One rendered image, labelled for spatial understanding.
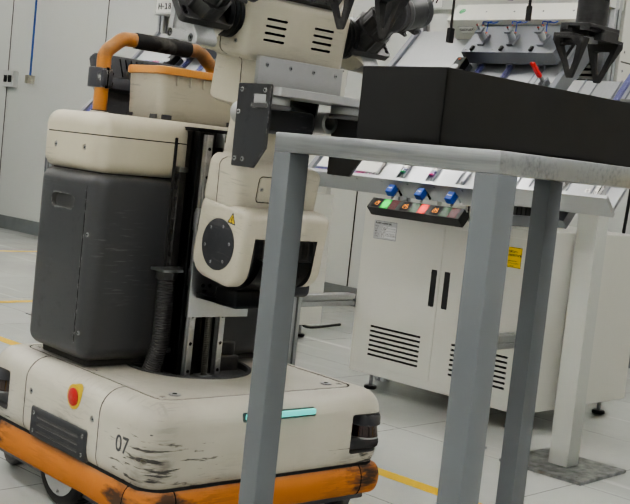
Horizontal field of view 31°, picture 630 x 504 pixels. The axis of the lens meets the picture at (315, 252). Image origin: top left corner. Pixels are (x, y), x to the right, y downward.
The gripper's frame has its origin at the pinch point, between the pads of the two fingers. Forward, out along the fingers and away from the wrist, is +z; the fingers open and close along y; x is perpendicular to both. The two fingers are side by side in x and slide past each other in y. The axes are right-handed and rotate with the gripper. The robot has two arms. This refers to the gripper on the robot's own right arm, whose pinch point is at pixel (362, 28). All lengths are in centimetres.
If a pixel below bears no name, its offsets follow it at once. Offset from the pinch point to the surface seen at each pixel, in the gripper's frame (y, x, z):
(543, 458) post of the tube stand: 138, 56, 96
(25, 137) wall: 270, 644, 41
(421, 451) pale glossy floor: 111, 76, 98
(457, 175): 128, 92, 22
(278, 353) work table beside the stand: -4, 5, 51
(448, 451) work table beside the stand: -6, -33, 56
